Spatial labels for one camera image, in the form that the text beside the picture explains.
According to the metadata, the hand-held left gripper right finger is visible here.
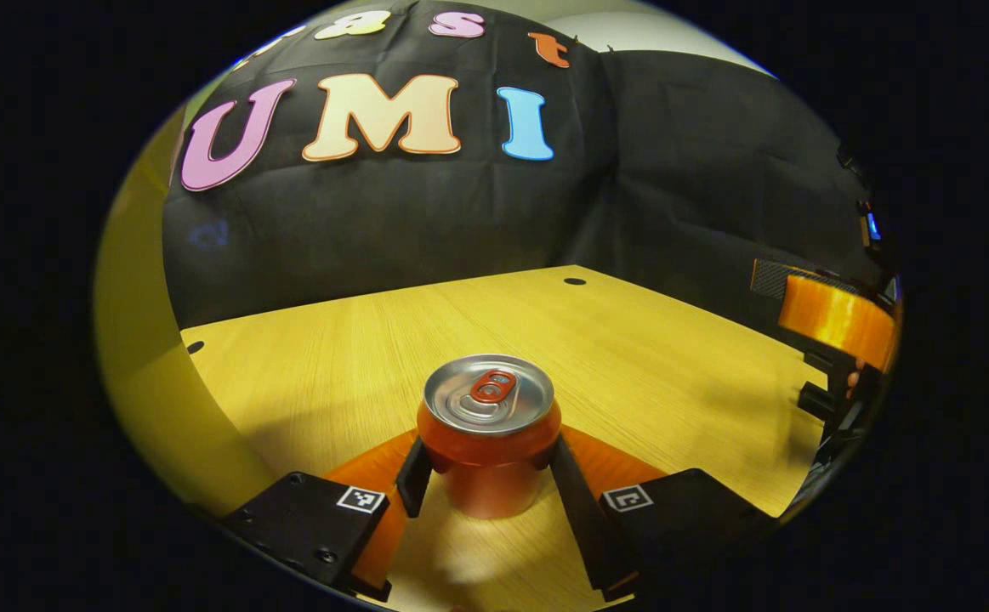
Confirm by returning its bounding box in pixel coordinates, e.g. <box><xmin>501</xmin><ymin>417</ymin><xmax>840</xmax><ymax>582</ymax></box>
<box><xmin>549</xmin><ymin>429</ymin><xmax>780</xmax><ymax>603</ymax></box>

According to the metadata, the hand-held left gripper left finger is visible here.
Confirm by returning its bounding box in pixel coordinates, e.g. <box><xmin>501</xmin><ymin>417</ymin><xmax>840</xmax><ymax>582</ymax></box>
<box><xmin>222</xmin><ymin>433</ymin><xmax>434</xmax><ymax>603</ymax></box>

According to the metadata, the wooden desktop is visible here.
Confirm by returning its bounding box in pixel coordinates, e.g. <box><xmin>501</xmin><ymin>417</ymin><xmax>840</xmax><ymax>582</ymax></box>
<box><xmin>179</xmin><ymin>265</ymin><xmax>831</xmax><ymax>612</ymax></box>

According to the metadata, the red pop can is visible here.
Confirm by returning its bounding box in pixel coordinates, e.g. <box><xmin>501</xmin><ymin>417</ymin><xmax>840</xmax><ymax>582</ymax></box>
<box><xmin>417</xmin><ymin>354</ymin><xmax>562</xmax><ymax>519</ymax></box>

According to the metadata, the black backdrop cloth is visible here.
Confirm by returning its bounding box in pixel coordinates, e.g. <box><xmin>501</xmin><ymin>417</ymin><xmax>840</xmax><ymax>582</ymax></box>
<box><xmin>162</xmin><ymin>0</ymin><xmax>895</xmax><ymax>332</ymax></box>

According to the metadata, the green desktop garbage bin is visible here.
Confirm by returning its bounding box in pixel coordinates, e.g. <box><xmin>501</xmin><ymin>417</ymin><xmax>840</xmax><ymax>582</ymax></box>
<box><xmin>93</xmin><ymin>81</ymin><xmax>282</xmax><ymax>519</ymax></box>

